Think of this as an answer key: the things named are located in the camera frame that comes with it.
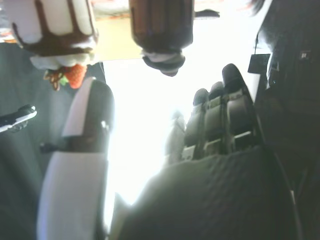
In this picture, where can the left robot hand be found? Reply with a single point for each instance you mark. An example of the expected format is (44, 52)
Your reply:
(212, 195)

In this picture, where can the brown chocolate toy cake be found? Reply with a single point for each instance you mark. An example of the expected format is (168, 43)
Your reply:
(160, 25)

